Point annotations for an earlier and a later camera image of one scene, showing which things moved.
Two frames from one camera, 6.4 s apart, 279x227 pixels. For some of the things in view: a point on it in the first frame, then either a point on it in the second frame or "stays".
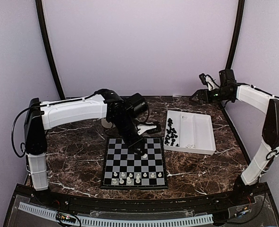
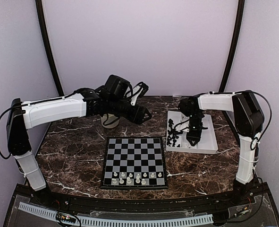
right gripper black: [201, 92] → [196, 137]
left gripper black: [134, 144] → [137, 116]
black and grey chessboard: [124, 169] stays
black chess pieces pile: [170, 134] stays
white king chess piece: [138, 178] stays
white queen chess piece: [129, 181] stays
